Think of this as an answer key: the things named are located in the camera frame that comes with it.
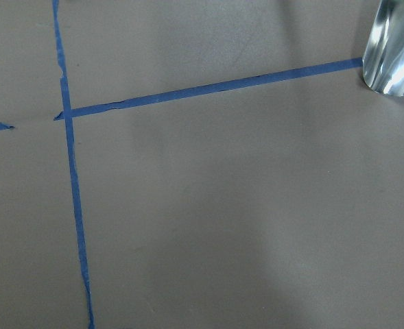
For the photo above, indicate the metal scoop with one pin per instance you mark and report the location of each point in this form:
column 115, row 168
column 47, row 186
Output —
column 383, row 59

